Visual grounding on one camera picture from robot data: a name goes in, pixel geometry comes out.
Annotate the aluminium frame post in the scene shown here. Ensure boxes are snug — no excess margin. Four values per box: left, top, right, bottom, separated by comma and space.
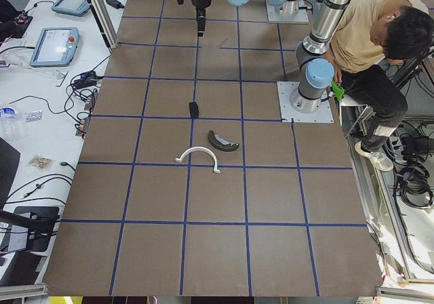
86, 0, 119, 50

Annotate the person in beige shirt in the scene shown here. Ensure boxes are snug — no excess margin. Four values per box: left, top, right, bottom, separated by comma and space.
325, 0, 433, 172

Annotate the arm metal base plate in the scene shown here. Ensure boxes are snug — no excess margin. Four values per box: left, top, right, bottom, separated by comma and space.
266, 0, 309, 24
277, 81, 334, 124

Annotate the clear plastic water bottle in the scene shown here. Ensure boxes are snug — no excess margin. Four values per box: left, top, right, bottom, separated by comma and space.
1, 104, 26, 141

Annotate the blue teach pendant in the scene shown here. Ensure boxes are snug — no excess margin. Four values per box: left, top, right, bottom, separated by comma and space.
29, 27, 80, 68
51, 0, 90, 16

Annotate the near blue teach pendant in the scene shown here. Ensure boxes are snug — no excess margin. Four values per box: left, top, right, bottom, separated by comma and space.
29, 27, 80, 68

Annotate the black cable coil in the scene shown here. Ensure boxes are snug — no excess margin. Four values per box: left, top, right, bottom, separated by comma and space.
393, 166, 434, 210

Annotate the black brake pad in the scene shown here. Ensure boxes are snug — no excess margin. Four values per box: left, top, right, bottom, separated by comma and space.
189, 102, 199, 118

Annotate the white curved plastic part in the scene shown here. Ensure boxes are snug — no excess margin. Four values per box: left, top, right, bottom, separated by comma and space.
174, 146, 222, 175

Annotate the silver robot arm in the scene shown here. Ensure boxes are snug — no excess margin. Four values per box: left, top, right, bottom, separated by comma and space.
227, 0, 350, 113

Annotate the black power adapter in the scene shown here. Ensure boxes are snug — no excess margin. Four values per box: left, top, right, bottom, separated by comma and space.
106, 0, 125, 9

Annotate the far blue teach pendant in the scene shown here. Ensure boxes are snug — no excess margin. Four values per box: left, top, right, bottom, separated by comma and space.
51, 0, 90, 16

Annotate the green tool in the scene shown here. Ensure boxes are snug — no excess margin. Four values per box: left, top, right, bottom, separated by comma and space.
331, 81, 345, 102

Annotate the olive green brake shoe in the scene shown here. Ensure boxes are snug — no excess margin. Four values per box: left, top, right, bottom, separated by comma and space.
208, 130, 239, 152

